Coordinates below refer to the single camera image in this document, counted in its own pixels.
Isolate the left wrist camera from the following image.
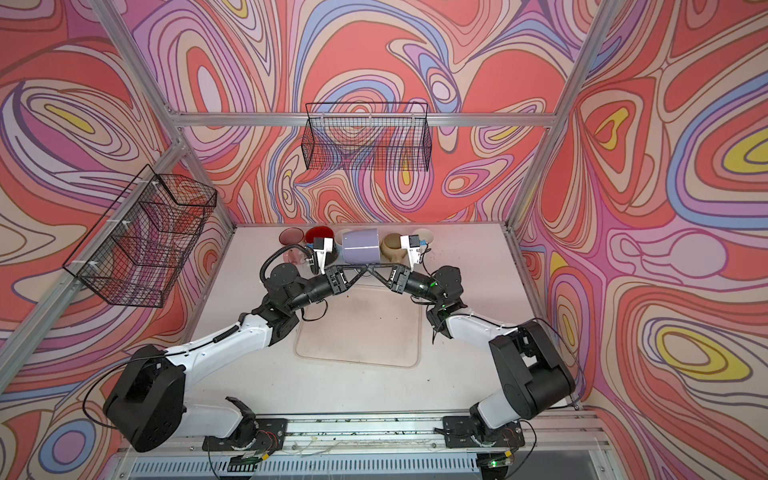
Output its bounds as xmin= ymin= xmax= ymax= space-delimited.
xmin=312 ymin=237 xmax=336 ymax=274

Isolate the black wire basket back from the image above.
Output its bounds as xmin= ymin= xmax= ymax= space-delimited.
xmin=301 ymin=101 xmax=433 ymax=172

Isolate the black wire basket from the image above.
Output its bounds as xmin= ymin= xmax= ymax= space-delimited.
xmin=62 ymin=165 xmax=218 ymax=308
xmin=301 ymin=101 xmax=433 ymax=172

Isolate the purple mug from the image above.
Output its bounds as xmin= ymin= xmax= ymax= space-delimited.
xmin=341 ymin=228 xmax=380 ymax=264

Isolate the aluminium front rail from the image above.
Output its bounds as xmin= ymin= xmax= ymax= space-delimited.
xmin=152 ymin=409 xmax=609 ymax=456

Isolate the white mug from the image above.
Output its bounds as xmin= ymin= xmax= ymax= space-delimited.
xmin=413 ymin=228 xmax=435 ymax=245

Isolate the beige ceramic teapot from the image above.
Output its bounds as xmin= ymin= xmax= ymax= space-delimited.
xmin=380 ymin=233 xmax=407 ymax=263

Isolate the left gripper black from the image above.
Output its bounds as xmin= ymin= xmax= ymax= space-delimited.
xmin=283 ymin=269 xmax=366 ymax=317

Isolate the black wire basket left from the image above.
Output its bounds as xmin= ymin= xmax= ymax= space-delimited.
xmin=62 ymin=165 xmax=218 ymax=308

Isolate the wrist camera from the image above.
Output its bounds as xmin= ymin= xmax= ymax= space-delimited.
xmin=312 ymin=237 xmax=336 ymax=274
xmin=400 ymin=234 xmax=422 ymax=270

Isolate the pink mug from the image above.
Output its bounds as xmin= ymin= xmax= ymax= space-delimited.
xmin=279 ymin=227 xmax=307 ymax=265

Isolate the black skull mug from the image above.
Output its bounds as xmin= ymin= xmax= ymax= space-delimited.
xmin=304 ymin=225 xmax=335 ymax=246

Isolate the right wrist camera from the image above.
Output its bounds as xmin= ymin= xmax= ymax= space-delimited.
xmin=400 ymin=234 xmax=422 ymax=270

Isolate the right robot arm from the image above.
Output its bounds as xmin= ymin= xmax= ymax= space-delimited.
xmin=366 ymin=264 xmax=576 ymax=447

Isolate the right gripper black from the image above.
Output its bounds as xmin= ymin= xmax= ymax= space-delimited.
xmin=368 ymin=263 xmax=442 ymax=304

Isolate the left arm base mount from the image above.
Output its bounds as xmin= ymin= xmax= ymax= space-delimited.
xmin=202 ymin=417 xmax=288 ymax=453

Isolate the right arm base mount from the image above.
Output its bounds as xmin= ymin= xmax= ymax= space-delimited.
xmin=433 ymin=415 xmax=526 ymax=450

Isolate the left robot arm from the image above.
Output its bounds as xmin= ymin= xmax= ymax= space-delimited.
xmin=102 ymin=245 xmax=367 ymax=452

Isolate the beige plastic tray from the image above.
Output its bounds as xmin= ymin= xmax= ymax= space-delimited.
xmin=294 ymin=285 xmax=422 ymax=368

